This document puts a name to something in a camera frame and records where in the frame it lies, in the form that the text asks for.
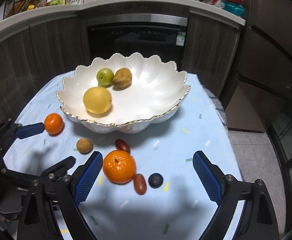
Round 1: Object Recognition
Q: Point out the dark wood cabinet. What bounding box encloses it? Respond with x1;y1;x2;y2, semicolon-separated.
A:
0;12;89;105
183;7;246;98

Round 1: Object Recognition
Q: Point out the built-in black oven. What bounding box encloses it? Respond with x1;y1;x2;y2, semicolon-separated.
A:
86;14;189;65

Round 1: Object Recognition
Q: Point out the dark red date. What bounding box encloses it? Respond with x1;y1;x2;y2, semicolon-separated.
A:
115;139;131;154

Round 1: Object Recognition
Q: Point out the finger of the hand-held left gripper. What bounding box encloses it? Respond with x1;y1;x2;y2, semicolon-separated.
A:
0;118;46;155
0;156;76;184

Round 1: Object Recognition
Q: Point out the dark blueberry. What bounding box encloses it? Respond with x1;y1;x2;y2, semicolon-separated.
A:
148;173;164;188

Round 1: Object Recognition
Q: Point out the yellow citrus fruit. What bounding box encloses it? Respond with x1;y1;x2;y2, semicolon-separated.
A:
83;87;112;114

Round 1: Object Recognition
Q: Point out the teal plastic bag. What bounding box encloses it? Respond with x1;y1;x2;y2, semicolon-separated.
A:
221;1;245;18

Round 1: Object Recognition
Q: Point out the brown longan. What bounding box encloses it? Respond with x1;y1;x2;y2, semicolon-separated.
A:
76;138;93;154

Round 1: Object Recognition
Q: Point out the light blue patterned tablecloth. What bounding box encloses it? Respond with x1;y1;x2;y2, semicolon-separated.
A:
2;70;243;240

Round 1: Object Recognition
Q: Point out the yellow-brown mango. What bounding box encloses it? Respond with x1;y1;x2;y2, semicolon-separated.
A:
112;67;133;89

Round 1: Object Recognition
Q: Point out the white scalloped ceramic bowl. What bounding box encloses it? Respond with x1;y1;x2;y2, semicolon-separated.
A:
56;52;191;133

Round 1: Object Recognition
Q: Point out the reddish-brown date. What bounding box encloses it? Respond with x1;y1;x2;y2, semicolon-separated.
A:
133;173;147;195

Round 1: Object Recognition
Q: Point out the dark refrigerator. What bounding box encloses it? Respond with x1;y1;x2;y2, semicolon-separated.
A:
223;0;292;133

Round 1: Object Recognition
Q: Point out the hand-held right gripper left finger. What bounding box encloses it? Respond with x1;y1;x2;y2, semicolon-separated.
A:
17;151;104;240

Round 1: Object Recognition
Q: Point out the green apple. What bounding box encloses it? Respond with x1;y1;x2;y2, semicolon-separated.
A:
96;68;115;87

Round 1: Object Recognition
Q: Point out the orange tangerine with dark mark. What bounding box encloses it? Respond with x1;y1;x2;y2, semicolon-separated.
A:
103;149;137;183

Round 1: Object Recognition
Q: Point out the black wire spice rack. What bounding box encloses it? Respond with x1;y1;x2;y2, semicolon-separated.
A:
4;0;49;19

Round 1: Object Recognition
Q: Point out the plain orange tangerine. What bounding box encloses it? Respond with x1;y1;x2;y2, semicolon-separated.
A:
44;113;64;135

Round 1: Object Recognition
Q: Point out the white kitchen countertop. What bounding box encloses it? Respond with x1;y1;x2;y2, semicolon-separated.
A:
0;0;246;48

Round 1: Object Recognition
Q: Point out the checkered cloth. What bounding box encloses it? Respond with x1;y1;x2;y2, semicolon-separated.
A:
203;87;227;130

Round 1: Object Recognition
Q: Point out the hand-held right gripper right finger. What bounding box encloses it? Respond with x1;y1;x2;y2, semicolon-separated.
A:
192;151;278;240

